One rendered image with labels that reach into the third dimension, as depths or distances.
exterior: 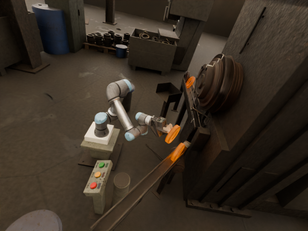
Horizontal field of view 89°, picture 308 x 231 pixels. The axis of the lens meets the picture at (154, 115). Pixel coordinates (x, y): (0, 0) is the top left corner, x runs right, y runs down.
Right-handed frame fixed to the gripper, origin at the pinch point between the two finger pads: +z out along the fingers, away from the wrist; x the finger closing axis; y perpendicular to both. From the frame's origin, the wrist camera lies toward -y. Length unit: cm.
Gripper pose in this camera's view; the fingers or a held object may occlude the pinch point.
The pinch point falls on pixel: (173, 132)
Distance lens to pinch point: 117.8
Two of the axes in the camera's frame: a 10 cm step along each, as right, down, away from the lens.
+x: 6.0, -4.2, 6.8
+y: -0.2, -8.6, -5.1
